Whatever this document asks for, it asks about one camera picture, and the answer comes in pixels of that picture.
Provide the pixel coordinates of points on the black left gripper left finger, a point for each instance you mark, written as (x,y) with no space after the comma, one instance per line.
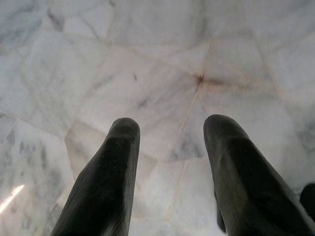
(105,177)

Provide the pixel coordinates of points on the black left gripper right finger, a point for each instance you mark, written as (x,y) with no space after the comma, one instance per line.
(246,177)

